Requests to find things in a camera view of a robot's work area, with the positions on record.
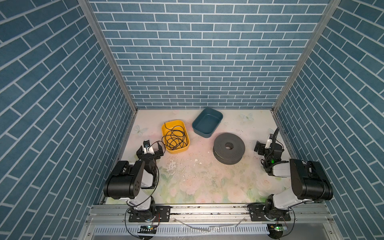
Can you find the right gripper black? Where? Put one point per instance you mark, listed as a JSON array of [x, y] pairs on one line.
[[260, 151]]

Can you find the grey cable spool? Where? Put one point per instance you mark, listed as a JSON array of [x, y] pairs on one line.
[[228, 148]]

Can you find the white slotted cable duct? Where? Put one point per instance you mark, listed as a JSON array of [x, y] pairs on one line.
[[183, 230]]

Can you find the right green circuit board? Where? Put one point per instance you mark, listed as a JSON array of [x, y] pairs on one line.
[[278, 228]]

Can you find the left green circuit board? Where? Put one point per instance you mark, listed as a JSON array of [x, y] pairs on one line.
[[152, 230]]

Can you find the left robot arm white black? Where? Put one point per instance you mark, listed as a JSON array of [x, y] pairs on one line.
[[128, 182]]

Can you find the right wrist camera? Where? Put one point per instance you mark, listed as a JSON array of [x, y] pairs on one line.
[[269, 141]]

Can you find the yellow plastic bin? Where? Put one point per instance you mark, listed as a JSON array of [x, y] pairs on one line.
[[175, 136]]

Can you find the green circuit board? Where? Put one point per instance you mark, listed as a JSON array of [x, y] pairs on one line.
[[152, 230], [278, 228]]

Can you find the teal plastic bin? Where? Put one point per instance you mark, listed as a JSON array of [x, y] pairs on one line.
[[207, 122]]

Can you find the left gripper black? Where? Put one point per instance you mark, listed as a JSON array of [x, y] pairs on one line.
[[157, 155]]

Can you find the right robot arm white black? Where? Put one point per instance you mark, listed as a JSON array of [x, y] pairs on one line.
[[309, 183]]

